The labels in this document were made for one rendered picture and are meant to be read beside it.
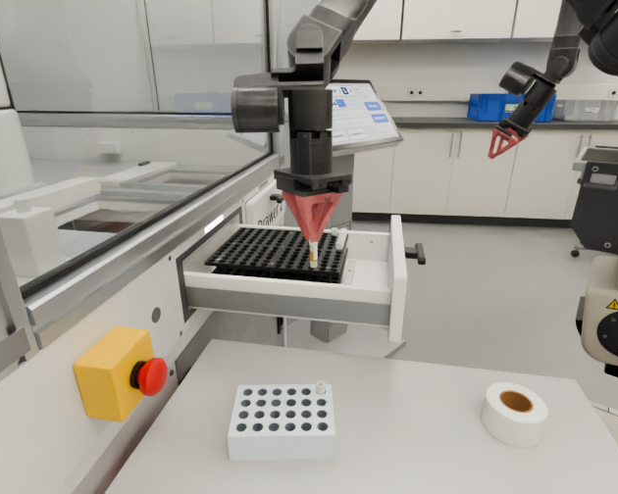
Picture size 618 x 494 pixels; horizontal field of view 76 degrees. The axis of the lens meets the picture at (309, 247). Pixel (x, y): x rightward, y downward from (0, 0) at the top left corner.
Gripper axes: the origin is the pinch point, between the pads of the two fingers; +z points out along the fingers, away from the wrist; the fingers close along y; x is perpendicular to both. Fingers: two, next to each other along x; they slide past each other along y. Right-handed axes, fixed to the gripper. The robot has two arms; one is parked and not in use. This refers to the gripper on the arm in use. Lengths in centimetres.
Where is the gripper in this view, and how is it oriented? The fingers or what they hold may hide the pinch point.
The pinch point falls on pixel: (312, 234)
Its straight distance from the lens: 56.7
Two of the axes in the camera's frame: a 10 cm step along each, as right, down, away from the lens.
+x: 8.2, -2.1, 5.4
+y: 5.8, 2.7, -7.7
